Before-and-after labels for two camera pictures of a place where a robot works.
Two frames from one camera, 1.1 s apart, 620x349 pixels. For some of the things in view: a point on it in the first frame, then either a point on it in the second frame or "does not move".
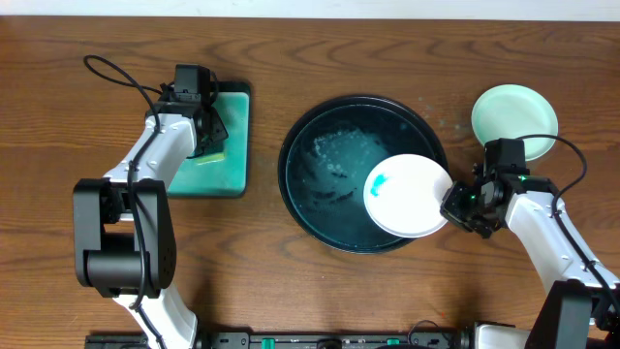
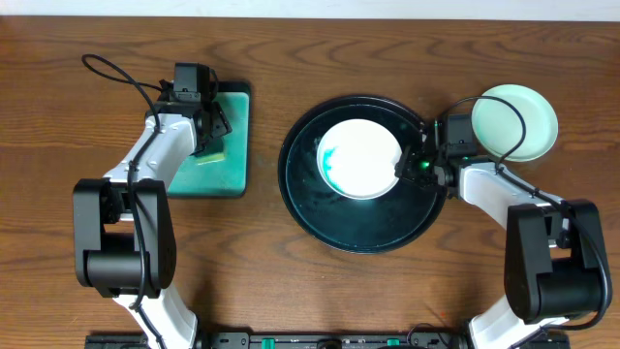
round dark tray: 327,158 does not move
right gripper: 449,207 → 404,167
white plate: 404,194 → 356,159
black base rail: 297,340 does not move
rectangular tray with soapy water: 226,173 does not move
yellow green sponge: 202,160 does not move
